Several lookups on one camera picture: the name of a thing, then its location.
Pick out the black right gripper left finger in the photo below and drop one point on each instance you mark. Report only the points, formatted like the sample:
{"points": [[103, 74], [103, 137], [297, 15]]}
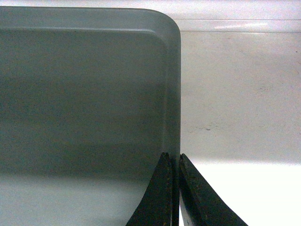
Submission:
{"points": [[159, 205]]}

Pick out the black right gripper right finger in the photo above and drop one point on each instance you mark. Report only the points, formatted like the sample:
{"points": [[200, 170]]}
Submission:
{"points": [[199, 202]]}

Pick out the grey plastic tray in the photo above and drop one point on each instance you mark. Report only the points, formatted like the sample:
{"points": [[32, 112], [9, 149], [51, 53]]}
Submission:
{"points": [[89, 100]]}

